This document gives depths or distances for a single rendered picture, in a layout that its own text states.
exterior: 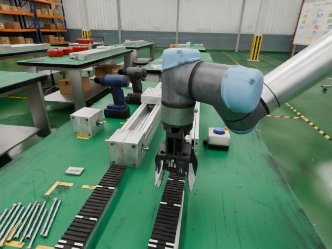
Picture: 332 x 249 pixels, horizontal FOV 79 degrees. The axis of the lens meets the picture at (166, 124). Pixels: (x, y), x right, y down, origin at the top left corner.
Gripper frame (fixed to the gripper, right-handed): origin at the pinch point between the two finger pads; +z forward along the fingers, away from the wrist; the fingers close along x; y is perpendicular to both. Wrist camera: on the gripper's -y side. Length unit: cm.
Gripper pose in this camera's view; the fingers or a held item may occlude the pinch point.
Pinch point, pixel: (175, 184)
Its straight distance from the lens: 58.6
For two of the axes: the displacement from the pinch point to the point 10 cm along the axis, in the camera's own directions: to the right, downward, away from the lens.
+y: -1.6, 4.1, -9.0
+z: -0.2, 9.1, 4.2
